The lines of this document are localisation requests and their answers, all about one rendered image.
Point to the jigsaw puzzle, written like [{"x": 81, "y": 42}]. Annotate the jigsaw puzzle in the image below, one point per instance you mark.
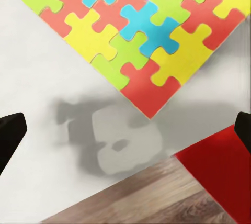
[{"x": 147, "y": 49}]

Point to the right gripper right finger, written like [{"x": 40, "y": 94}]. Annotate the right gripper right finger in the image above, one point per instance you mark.
[{"x": 243, "y": 128}]

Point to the swivel chair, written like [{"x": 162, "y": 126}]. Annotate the swivel chair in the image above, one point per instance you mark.
[{"x": 221, "y": 164}]

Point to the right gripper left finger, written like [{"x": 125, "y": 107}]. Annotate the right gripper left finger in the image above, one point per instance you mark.
[{"x": 12, "y": 130}]

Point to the desk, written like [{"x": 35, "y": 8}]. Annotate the desk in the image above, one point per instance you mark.
[{"x": 83, "y": 135}]

